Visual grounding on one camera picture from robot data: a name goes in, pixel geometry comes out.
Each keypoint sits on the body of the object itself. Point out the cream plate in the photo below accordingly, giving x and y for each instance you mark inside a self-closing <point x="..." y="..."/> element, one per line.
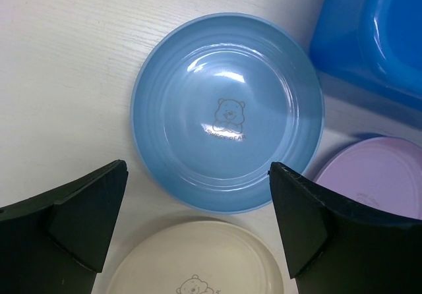
<point x="199" y="257"/>

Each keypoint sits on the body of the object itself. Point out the blue plate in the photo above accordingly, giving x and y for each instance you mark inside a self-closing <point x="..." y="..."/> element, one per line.
<point x="216" y="102"/>

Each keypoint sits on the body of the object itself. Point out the blue plastic bin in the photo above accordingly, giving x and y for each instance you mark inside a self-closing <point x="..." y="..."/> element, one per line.
<point x="373" y="44"/>

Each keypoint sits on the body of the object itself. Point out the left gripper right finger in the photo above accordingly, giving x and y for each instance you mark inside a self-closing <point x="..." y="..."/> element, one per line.
<point x="334" y="244"/>

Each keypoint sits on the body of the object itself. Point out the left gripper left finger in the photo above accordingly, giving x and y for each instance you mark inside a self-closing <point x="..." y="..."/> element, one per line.
<point x="57" y="241"/>

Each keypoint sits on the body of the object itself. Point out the purple plate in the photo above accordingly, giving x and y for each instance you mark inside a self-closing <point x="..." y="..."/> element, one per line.
<point x="382" y="172"/>

